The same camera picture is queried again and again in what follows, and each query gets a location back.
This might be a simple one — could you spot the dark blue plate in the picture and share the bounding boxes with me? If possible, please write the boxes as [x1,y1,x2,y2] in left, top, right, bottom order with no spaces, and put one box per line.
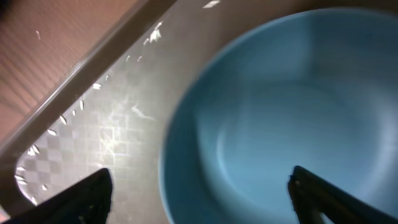
[159,8,397,223]

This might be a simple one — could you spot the dark brown serving tray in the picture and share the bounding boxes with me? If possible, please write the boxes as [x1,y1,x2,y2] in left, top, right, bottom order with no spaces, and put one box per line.
[1,1,397,223]

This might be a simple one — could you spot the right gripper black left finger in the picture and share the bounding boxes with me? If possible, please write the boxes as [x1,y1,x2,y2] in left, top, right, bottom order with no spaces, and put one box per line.
[4,168,113,224]

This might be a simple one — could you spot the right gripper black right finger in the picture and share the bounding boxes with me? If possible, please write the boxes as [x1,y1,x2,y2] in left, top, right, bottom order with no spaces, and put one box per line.
[287,166,397,224]

